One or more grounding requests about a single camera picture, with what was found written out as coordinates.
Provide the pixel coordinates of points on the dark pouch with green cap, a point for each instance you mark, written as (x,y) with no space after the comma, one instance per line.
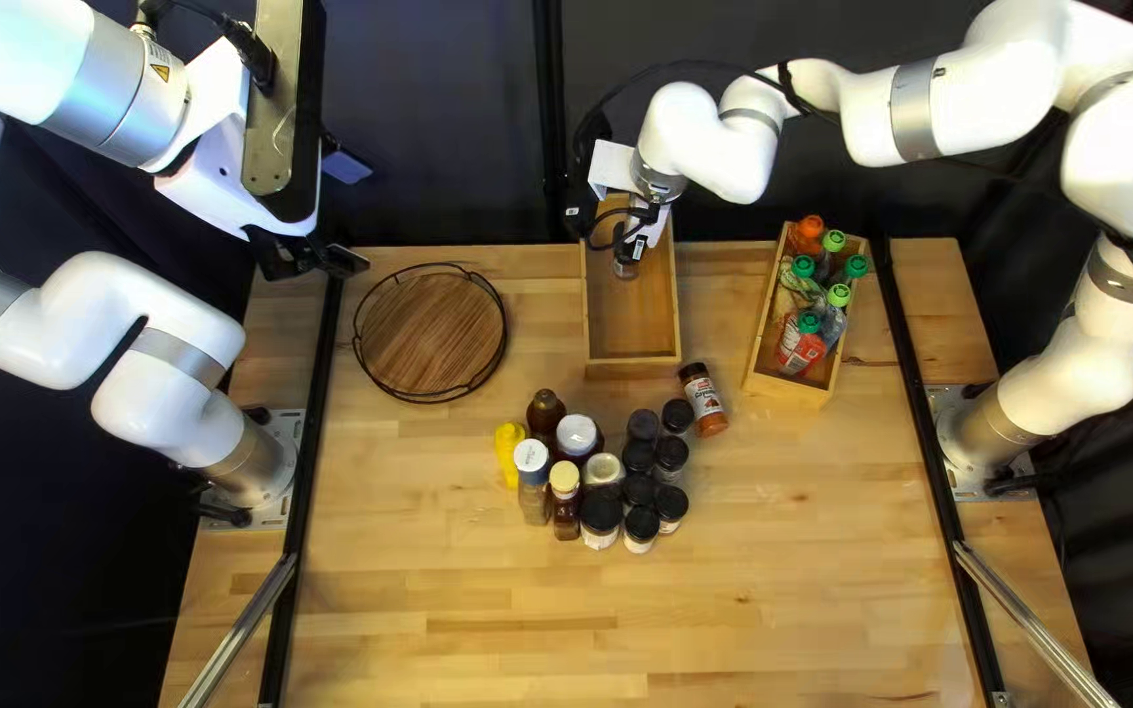
(856,265)
(833,241)

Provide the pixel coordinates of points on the short jar with cream lid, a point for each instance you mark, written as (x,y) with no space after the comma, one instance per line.
(603,469)

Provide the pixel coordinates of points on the red white pouch, green cap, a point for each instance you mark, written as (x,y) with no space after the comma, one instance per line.
(803,344)

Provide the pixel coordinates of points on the pouch with orange cap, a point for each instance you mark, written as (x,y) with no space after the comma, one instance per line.
(807,236)

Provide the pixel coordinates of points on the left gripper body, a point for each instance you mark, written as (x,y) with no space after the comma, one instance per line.
(212,187)

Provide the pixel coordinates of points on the dark sauce bottle, cream lid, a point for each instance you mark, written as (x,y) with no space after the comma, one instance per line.
(564,482)

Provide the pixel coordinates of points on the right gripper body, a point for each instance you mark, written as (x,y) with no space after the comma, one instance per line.
(613,167)

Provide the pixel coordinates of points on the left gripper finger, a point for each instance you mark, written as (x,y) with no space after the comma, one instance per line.
(345,167)
(311,258)

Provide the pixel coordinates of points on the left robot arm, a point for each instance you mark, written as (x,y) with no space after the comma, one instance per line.
(85,315)

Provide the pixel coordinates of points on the red sauce bottle, white lid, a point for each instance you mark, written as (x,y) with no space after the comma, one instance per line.
(576,436)

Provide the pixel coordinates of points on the amber brown sauce bottle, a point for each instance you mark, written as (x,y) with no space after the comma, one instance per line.
(545,413)

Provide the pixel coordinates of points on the rectangular wooden box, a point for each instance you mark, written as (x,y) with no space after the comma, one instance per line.
(788,388)
(630,324)

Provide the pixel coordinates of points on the blue-grey pouch with green cap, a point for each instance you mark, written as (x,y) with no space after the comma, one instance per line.
(838,297)

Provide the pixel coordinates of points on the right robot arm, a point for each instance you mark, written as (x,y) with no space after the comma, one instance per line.
(1019,88)

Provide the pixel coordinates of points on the spice jar with black lid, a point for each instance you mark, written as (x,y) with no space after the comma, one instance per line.
(625,265)
(677,415)
(640,526)
(670,503)
(671,454)
(637,489)

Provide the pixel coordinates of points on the orange spice jar, white label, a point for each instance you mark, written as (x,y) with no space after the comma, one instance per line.
(706,403)

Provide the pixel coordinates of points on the blue-labelled bottle with white cap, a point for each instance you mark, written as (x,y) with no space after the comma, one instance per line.
(531,462)

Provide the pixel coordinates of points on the yellow mustard bottle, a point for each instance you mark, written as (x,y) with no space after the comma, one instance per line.
(509,452)

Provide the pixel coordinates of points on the large jar with black lid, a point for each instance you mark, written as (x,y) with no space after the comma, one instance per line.
(601,513)

